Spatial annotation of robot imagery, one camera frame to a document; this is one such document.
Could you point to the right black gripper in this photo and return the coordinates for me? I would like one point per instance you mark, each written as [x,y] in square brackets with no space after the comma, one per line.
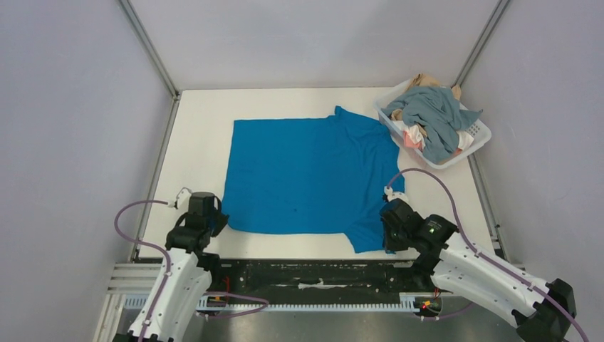
[389,234]

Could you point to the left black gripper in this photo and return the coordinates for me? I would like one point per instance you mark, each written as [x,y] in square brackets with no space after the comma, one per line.
[222,221]

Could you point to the blue t-shirt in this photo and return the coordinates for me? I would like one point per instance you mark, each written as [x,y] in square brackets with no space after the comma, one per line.
[311,176]

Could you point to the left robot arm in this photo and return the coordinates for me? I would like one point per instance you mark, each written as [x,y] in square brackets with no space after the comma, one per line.
[187,271]

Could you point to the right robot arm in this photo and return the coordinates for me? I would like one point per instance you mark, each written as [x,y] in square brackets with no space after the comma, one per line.
[539,310]

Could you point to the pink t-shirt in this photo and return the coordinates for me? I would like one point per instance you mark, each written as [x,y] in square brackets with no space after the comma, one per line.
[418,143]

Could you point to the white t-shirt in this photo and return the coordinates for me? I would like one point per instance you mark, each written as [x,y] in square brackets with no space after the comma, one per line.
[414,130]

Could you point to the grey-blue t-shirt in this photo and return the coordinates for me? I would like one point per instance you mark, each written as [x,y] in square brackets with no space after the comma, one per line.
[440,114]

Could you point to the white laundry basket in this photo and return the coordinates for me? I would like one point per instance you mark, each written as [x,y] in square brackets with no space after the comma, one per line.
[482,137]

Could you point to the beige t-shirt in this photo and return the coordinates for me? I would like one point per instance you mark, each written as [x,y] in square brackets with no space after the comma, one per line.
[423,79]

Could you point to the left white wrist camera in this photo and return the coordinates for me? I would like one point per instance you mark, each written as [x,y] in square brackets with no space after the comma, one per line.
[181,197]

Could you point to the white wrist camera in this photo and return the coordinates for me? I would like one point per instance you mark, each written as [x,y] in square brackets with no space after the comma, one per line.
[390,194]
[181,197]

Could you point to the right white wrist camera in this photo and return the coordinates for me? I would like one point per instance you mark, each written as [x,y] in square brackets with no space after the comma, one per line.
[390,194]

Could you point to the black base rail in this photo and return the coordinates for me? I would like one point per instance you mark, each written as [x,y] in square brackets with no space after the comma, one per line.
[315,281]

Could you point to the white cable duct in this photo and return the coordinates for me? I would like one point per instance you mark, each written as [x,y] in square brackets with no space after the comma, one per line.
[404,304]

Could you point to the aluminium frame left post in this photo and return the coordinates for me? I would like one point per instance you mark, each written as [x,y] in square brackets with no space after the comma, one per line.
[128,9]

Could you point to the aluminium frame post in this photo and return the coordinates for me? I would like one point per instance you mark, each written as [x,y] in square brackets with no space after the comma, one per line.
[483,39]
[128,9]

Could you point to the aluminium frame right post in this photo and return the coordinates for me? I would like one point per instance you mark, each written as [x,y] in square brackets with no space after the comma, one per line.
[483,39]

